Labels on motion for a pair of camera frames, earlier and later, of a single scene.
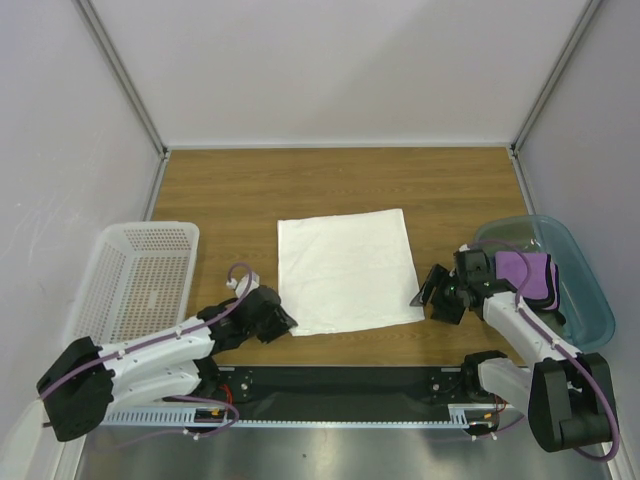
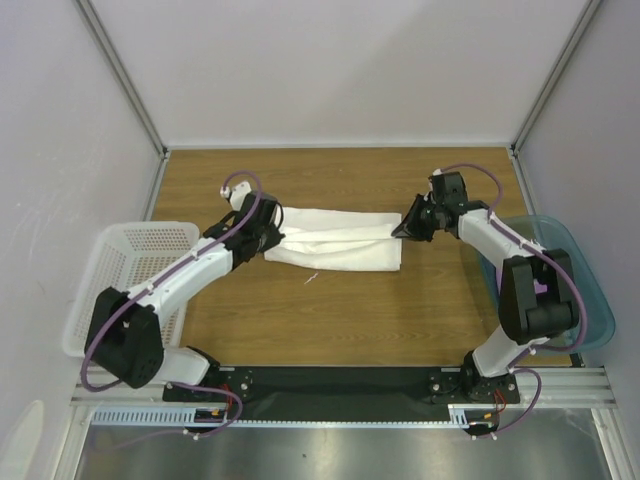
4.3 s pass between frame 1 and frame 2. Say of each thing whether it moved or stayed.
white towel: moved
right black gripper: moved
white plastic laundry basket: stayed
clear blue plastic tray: stayed
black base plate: stayed
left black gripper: moved
